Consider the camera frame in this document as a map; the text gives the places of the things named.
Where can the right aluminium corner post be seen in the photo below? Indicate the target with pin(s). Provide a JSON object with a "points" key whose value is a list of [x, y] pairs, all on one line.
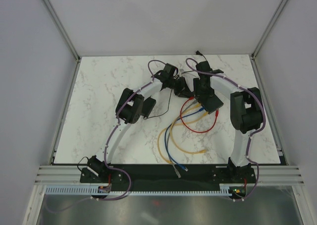
{"points": [[271, 24]]}

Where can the left aluminium corner post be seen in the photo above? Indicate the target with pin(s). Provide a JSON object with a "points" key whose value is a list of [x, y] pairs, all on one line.
{"points": [[61, 29]]}

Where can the black power adapter brick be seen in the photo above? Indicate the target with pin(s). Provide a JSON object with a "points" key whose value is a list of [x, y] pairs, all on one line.
{"points": [[147, 107]]}

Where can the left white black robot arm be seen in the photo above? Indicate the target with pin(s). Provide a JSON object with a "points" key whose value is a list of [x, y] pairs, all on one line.
{"points": [[132, 105]]}

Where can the aluminium frame rail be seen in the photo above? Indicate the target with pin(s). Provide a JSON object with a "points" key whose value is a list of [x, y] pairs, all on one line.
{"points": [[70, 175]]}

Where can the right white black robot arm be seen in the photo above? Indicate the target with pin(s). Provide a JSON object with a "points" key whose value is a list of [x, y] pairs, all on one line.
{"points": [[246, 115]]}

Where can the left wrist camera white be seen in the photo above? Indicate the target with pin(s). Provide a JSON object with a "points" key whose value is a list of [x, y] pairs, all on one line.
{"points": [[181, 72]]}

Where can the white slotted cable duct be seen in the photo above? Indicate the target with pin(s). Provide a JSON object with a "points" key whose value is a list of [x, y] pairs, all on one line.
{"points": [[95, 190]]}

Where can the aluminium corner post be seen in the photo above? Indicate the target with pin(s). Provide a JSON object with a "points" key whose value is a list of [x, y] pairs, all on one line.
{"points": [[271, 24], [61, 29]]}

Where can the black network switch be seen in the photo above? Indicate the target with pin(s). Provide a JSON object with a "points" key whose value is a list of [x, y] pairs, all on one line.
{"points": [[210, 103]]}

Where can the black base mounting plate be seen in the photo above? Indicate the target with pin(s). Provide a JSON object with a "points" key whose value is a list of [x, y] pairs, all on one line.
{"points": [[162, 177]]}

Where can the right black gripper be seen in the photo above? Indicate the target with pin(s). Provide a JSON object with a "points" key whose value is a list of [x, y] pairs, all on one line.
{"points": [[197, 92]]}

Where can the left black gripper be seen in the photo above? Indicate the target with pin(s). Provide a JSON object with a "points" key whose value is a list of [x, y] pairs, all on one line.
{"points": [[184, 87]]}

